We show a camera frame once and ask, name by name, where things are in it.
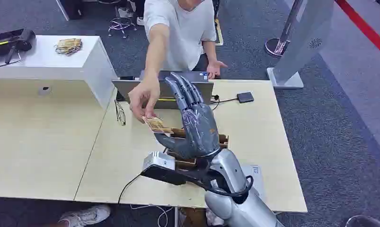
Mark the person's left hand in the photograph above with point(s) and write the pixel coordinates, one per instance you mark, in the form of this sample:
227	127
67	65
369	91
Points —
215	68

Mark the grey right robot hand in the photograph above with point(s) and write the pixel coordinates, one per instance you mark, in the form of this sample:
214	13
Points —
197	131

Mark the person's right hand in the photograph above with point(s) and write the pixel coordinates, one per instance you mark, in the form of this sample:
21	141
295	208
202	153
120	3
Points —
144	95

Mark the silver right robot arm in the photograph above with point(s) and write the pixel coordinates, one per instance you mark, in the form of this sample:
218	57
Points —
236	206

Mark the grey laptop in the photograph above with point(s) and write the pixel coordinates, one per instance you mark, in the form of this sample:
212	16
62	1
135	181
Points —
152	86

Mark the wooden card box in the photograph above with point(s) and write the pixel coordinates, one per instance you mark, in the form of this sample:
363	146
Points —
222	141

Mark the black-framed eyeglasses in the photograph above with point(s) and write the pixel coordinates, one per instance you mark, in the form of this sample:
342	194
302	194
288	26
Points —
120	114

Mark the small black square device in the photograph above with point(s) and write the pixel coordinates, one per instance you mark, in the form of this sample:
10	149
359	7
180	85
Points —
245	97

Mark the person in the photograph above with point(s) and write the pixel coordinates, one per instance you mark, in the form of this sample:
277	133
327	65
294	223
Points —
183	34

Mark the chrome stool base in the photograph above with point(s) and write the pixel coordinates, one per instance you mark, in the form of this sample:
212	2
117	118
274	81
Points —
120	25

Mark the white shoe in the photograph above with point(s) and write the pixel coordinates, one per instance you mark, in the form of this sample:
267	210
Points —
140	21
125	12

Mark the white paper sheet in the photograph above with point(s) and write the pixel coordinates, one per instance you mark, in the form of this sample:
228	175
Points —
257	178

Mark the cardboard box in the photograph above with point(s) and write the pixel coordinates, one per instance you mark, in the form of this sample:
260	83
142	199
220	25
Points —
194	217

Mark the stack of printed cards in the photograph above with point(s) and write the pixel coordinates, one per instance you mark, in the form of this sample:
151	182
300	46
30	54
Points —
69	46

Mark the white kiosk stand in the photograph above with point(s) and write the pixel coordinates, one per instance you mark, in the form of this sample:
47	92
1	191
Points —
302	40

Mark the white cabinet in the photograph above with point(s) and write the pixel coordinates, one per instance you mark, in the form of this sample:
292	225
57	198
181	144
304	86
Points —
51	65

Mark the round grey desk grommet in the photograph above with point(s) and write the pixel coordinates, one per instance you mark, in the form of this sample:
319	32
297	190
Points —
44	91

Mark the dark cabinet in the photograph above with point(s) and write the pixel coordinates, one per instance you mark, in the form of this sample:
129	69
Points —
70	8

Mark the white sneaker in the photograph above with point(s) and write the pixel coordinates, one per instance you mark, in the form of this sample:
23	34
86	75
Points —
86	215

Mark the dark round object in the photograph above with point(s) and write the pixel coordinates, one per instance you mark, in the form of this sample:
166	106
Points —
365	221

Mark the chrome stanchion post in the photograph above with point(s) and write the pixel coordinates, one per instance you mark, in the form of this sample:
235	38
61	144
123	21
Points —
280	44

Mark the black bag with metal frame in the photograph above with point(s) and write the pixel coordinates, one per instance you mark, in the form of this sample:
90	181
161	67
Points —
8	42

